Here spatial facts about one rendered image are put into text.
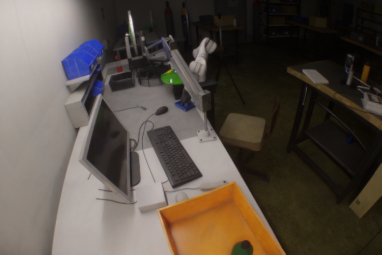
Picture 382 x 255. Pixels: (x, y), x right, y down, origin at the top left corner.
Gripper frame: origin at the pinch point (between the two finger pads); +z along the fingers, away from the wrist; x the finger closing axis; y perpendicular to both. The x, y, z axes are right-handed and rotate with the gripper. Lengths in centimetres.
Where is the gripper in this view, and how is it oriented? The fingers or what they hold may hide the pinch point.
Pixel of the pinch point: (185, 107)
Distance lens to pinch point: 139.9
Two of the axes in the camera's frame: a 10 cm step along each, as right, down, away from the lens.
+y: -7.3, -6.4, 2.5
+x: -6.3, 4.7, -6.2
